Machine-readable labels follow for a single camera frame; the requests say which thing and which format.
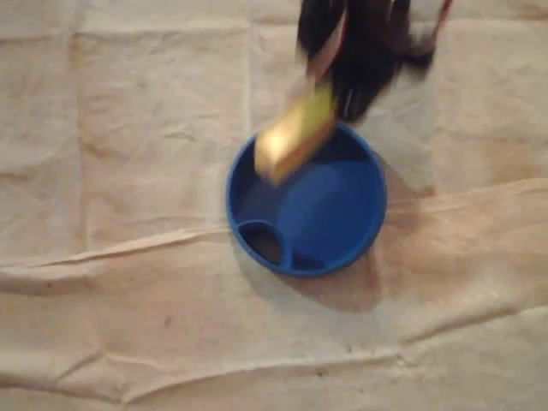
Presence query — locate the yellow rectangular block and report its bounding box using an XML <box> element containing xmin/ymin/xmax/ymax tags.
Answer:
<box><xmin>253</xmin><ymin>81</ymin><xmax>337</xmax><ymax>186</ymax></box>

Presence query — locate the beige wrinkled cloth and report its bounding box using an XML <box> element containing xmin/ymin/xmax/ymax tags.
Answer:
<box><xmin>0</xmin><ymin>0</ymin><xmax>548</xmax><ymax>411</ymax></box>

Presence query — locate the red cable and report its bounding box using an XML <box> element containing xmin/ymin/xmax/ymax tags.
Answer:
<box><xmin>430</xmin><ymin>0</ymin><xmax>456</xmax><ymax>46</ymax></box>

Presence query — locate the blue round bowl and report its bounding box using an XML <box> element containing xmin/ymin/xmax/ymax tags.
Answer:
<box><xmin>225</xmin><ymin>122</ymin><xmax>389</xmax><ymax>278</ymax></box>

